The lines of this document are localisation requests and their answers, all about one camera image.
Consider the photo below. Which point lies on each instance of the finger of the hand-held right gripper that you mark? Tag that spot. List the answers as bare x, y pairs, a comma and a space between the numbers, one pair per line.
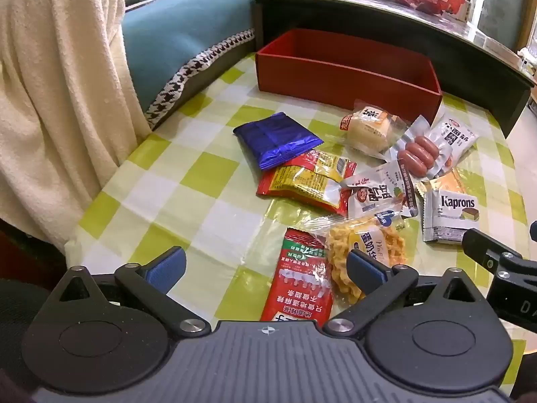
486, 252
533, 231

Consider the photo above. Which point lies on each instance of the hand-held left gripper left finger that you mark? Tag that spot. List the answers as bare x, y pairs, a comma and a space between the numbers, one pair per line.
165, 269

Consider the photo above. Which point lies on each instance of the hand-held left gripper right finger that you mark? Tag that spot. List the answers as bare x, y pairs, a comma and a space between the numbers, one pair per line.
366, 275

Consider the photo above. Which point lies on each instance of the clear fried noodle snack packet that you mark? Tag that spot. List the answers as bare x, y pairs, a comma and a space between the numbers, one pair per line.
340, 252

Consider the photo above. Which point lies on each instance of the white wafer packet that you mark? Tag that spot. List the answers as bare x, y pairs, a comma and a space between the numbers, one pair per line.
449, 214

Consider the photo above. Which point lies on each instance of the red green snack packet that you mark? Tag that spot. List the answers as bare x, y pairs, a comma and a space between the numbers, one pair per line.
300, 285

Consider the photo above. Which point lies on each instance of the white snack packet red picture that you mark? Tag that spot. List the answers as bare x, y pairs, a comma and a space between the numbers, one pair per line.
377, 193

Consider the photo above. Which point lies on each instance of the red yellow snack packet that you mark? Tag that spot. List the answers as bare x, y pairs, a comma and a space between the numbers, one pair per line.
331, 161
302, 184

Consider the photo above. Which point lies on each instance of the white black-print snack packet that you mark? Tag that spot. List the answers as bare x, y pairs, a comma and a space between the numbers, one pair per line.
455, 136

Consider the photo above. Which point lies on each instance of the clear sausage packet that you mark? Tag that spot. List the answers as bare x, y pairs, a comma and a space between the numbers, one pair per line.
415, 153

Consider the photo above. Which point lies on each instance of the bread bun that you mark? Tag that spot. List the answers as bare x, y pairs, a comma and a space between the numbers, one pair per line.
369, 128

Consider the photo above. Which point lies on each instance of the blue foil snack packet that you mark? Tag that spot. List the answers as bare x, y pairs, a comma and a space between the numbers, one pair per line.
272, 138

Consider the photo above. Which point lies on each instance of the red cardboard box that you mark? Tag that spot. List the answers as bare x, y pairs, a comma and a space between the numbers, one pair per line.
335, 79

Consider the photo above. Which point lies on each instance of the cream fleece blanket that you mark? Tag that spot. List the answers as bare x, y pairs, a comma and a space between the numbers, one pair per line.
54, 92

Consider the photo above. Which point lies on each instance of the green sofa with blue cover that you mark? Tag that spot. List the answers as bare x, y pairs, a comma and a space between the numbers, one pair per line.
180, 42

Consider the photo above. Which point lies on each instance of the glass door panel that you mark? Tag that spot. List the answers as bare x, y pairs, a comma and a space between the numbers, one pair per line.
495, 0

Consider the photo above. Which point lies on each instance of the dark coffee table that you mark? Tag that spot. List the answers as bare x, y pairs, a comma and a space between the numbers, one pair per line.
377, 37

